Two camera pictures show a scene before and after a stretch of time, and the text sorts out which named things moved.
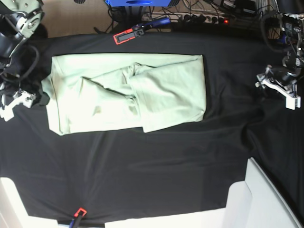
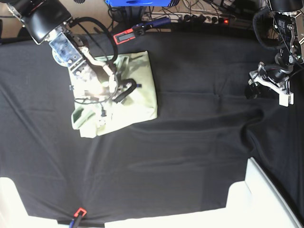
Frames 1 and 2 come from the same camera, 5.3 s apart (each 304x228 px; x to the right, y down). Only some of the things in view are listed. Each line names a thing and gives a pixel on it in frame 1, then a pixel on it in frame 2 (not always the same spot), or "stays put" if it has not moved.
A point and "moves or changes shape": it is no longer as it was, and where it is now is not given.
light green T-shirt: x=92 y=93 moves or changes shape
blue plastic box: x=139 y=3 stays put
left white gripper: x=24 y=98 to x=82 y=116
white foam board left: x=13 y=213 stays put
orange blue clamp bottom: x=80 y=213 stays put
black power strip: x=187 y=17 stays put
